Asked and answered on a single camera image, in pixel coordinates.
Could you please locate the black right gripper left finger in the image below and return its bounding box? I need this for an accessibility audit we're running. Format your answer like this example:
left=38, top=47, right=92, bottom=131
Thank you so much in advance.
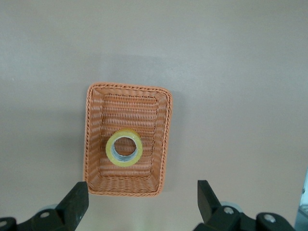
left=0, top=181, right=90, bottom=231

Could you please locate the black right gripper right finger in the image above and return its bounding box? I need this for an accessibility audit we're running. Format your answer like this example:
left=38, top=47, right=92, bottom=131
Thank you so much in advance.
left=192, top=180, right=296, bottom=231

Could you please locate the yellow packing tape roll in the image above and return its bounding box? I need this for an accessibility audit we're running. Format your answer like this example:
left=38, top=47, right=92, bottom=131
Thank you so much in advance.
left=105, top=128, right=143, bottom=168

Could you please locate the brown wicker basket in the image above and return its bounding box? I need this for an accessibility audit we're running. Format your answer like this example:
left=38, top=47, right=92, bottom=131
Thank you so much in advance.
left=83, top=82, right=174, bottom=198

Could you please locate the brown table cloth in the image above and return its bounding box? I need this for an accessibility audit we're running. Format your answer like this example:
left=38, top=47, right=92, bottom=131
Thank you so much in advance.
left=0, top=0, right=308, bottom=231

